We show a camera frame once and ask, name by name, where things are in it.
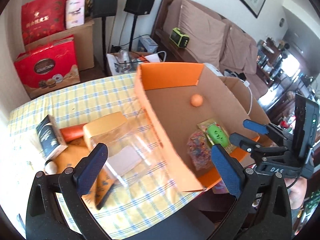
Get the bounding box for gold flat packet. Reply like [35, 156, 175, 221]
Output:
[197, 118, 236, 154]

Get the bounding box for person's right hand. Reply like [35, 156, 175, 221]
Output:
[289, 177, 308, 210]

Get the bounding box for blue white small box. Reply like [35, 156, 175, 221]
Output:
[138, 36, 158, 53]

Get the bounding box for pink white tissue pack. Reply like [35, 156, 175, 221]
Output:
[65, 0, 85, 29]

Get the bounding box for green alarm clock radio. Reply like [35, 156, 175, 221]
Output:
[170, 27, 190, 48]

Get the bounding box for orange patterned towel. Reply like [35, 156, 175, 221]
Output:
[54, 138, 116, 210]

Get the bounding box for clear jar with gold lid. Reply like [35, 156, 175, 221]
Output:
[83, 112, 163, 188]

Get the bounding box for red collection gift box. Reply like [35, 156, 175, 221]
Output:
[14, 35, 80, 99]

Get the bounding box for bag of colourful rubber bands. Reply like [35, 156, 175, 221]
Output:
[187, 129, 212, 171]

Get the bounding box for orange cardboard box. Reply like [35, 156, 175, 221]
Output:
[135, 62, 272, 192]

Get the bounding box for orange tube white cap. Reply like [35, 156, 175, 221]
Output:
[60, 124, 85, 143]

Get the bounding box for orange ping pong ball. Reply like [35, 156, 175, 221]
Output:
[190, 94, 203, 107]

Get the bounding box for yellow blue plaid tablecloth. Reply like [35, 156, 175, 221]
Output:
[1, 74, 196, 239]

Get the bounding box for white feather shuttlecock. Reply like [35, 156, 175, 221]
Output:
[44, 160, 58, 175]

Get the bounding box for brown cardboard carton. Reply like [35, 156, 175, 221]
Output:
[24, 17, 94, 71]

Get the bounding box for white printed shopping bag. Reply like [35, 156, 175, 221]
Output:
[106, 51, 162, 76]

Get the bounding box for green paw-print case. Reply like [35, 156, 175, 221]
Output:
[207, 124, 229, 147]

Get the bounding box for black and white carton box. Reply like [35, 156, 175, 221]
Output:
[36, 115, 67, 160]

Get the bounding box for red tea gift bag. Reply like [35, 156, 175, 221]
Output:
[21, 0, 67, 45]

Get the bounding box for brown sofa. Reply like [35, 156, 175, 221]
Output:
[151, 0, 268, 99]

